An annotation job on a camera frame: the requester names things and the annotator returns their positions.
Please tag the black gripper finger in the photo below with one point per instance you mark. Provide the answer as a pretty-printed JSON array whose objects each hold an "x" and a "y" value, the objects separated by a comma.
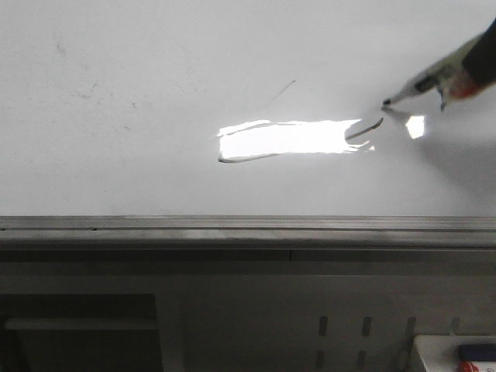
[{"x": 479, "y": 63}]

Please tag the white whiteboard marker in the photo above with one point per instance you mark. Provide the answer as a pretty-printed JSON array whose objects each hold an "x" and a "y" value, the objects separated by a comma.
[{"x": 447, "y": 75}]

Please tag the blue and red item in bin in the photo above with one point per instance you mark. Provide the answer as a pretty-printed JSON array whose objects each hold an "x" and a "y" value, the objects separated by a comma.
[{"x": 477, "y": 358}]

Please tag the white storage bin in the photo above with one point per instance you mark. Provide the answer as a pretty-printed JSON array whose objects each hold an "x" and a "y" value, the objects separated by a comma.
[{"x": 440, "y": 353}]

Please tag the white pegboard panel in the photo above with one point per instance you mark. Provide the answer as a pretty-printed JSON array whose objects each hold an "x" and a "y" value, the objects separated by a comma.
[{"x": 314, "y": 322}]

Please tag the dark monitor screen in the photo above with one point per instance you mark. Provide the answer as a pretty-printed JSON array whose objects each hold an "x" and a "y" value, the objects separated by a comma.
[{"x": 78, "y": 332}]

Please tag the white whiteboard with aluminium frame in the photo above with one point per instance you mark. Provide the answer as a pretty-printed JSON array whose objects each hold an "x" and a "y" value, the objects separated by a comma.
[{"x": 241, "y": 120}]

